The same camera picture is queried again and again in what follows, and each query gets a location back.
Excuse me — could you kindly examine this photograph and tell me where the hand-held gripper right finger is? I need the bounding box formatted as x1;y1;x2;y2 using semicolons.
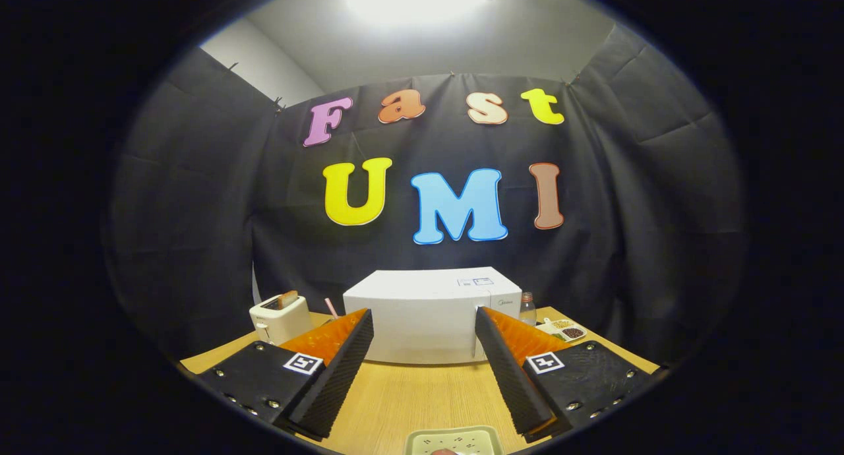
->
473;306;661;443

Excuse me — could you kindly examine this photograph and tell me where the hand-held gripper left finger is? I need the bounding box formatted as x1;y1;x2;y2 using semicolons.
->
196;308;375;442

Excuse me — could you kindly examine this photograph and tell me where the white microwave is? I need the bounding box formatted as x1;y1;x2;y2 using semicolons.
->
343;266;523;365

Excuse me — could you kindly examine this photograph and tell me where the cream square plate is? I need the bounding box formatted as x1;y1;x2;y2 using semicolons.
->
404;425;505;455

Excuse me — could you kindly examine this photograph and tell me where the white divided dish of beans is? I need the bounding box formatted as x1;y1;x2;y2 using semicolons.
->
535;317;588;343

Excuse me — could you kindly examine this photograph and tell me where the white toaster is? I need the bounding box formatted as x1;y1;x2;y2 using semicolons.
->
249;295;314;346

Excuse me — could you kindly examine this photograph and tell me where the black backdrop cloth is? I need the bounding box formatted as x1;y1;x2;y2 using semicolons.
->
105;23;749;370

